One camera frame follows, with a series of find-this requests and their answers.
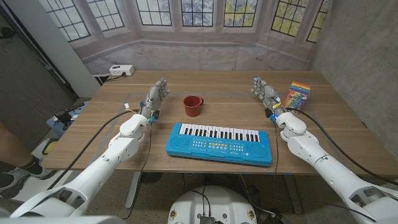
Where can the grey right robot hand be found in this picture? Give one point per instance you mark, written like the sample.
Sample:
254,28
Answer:
268,93

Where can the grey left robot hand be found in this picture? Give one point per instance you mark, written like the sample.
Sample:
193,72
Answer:
154,98

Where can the red cup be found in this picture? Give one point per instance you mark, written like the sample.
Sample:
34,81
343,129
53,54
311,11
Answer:
192,107

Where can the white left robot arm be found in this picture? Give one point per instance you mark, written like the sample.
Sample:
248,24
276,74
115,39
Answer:
118,152

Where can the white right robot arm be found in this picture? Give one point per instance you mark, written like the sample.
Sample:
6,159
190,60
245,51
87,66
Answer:
323,165

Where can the blue toy keyboard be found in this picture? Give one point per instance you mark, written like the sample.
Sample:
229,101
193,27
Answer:
217,146

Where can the grey tape outline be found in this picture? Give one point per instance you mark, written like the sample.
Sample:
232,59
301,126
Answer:
125,101

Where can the rainbow marker box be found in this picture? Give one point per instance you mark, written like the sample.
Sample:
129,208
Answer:
297,95

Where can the white power strip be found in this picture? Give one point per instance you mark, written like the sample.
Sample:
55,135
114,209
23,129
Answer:
122,70

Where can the printed window backdrop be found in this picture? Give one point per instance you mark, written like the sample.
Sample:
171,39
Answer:
192,49

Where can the blue floor mat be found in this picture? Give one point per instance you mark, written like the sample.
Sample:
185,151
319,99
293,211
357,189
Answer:
79,119

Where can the black remote control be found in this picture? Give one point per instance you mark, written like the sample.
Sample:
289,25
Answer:
74,107

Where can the black device on mat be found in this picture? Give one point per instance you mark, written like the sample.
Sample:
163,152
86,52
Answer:
63,116

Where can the white table leg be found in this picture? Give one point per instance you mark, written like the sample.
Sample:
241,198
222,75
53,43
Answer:
133,189

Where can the grey table leg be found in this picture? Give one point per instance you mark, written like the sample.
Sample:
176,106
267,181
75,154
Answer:
293,193

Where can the yellow and black floor item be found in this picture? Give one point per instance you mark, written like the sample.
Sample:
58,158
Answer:
49,147

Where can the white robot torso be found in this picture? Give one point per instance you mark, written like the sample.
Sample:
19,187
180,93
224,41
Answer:
214,202

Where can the white sneaker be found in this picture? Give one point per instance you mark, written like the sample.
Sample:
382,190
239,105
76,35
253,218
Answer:
45,174

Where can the white floor board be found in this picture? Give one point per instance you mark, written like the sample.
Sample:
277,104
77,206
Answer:
40,189

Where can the person bare leg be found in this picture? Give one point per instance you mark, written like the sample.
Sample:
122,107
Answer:
12,146

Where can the grey sneaker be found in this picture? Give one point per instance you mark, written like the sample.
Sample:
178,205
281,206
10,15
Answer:
14,183

